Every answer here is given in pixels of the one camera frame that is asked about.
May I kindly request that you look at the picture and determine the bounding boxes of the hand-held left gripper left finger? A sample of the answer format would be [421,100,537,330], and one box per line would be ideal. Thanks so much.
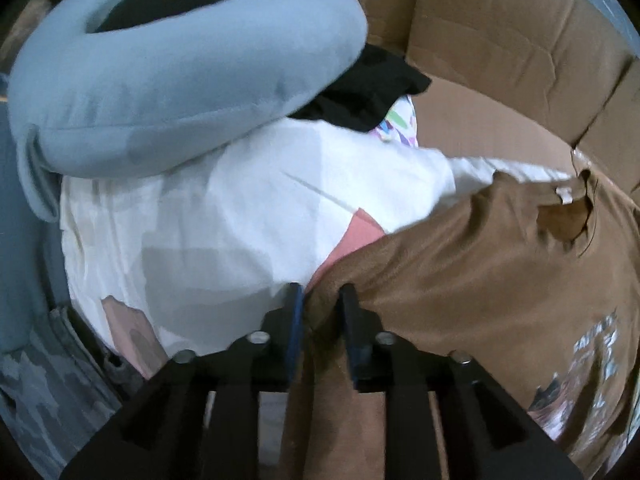
[60,282,306,480]

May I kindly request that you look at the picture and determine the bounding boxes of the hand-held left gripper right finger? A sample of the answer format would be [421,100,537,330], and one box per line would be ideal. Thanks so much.
[339,283,583,480]

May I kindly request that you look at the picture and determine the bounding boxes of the brown printed t-shirt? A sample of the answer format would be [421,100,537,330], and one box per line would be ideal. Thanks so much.
[277,167,640,480]

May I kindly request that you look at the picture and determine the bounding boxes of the cream bear print blanket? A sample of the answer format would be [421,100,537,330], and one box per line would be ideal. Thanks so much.
[60,120,573,468]

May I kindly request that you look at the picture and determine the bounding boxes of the colourful patterned cloth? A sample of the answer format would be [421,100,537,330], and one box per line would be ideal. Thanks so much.
[370,95,420,148]

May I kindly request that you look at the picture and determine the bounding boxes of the black cloth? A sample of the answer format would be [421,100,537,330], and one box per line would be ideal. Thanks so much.
[95,0,432,131]

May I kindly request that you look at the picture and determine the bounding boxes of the grey camouflage garment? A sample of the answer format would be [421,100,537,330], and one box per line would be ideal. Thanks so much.
[0,305,131,480]

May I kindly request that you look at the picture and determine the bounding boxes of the grey neck pillow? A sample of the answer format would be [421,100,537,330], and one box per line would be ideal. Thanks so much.
[7,0,368,223]

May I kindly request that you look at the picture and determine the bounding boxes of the brown cardboard sheet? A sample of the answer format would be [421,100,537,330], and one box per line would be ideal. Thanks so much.
[315,0,640,196]

